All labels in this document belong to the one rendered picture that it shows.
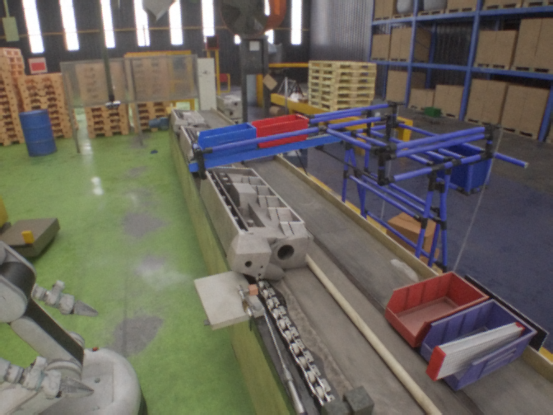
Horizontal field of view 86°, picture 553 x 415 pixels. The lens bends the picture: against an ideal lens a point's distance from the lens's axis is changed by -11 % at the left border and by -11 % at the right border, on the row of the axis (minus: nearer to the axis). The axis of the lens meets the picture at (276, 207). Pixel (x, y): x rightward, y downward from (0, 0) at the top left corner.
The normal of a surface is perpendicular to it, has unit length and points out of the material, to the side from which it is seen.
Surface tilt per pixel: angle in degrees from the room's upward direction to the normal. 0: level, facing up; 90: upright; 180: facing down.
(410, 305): 88
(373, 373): 0
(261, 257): 90
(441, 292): 88
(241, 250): 39
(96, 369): 73
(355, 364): 0
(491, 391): 0
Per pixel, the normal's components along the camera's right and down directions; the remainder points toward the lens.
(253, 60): 0.35, 0.40
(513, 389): 0.00, -0.91
